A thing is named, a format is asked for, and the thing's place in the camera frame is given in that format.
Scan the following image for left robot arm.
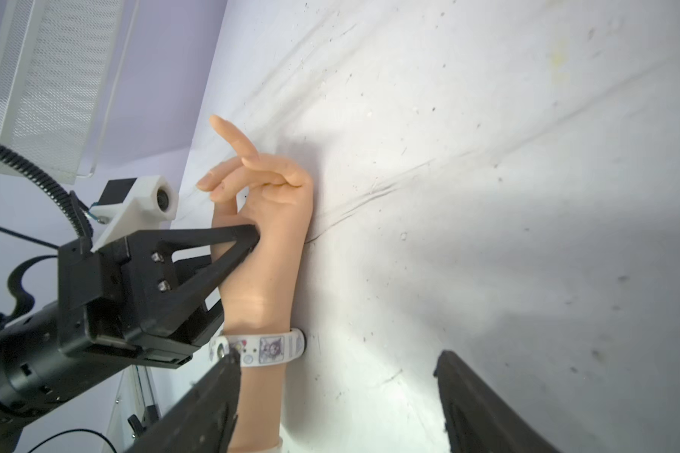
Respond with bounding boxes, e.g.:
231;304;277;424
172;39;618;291
0;225;260;452

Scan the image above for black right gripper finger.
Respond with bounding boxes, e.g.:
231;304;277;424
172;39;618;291
434;350;558;453

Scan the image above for white patterned wrist band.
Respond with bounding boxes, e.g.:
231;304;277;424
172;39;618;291
210;328;306;367

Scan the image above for white mesh two-tier shelf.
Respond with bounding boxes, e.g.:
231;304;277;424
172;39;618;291
0;1;140;185

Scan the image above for mannequin hand with white band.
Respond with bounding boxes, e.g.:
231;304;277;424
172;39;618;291
196;115;314;452

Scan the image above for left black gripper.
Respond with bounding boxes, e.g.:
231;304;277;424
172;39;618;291
57;224;260;453

